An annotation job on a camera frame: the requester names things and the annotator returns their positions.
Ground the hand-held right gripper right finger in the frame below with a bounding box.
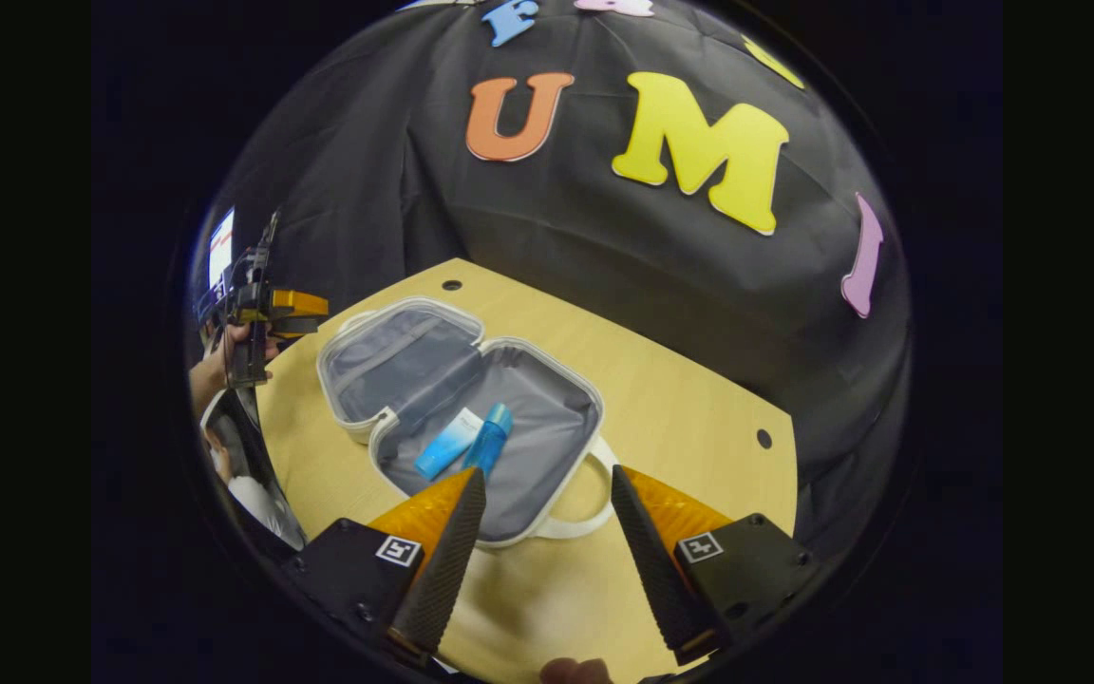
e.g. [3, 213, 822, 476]
[610, 465, 823, 666]

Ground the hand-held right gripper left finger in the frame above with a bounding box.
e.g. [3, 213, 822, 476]
[283, 466, 488, 669]

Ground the light blue skincare tube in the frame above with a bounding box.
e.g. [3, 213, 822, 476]
[413, 408, 485, 480]

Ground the blue capped skincare bottle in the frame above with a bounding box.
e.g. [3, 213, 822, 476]
[462, 402, 515, 482]

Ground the white suitcase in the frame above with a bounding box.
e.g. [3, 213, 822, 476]
[316, 296, 620, 550]

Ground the computer monitor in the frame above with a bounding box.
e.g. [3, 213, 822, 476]
[208, 207, 236, 291]

